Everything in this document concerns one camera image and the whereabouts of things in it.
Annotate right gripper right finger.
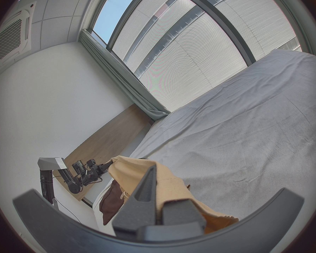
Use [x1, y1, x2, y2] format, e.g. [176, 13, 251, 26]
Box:
[162, 199, 207, 234]

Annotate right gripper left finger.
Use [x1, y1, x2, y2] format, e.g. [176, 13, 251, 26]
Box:
[112, 164, 158, 238]

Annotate tan shorts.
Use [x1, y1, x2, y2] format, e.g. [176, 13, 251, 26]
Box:
[108, 156, 239, 234]

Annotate bed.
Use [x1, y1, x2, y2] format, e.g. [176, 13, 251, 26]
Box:
[51, 49, 316, 236]

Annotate brown shorts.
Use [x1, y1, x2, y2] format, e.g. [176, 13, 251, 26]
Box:
[100, 179, 129, 226]

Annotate blue-green curtain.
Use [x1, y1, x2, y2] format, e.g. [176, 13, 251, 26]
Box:
[79, 30, 172, 121]

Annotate window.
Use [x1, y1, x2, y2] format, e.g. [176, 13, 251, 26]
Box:
[91, 0, 314, 113]

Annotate white ceiling air vent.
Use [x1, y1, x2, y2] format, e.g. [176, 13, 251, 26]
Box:
[0, 1, 37, 68]

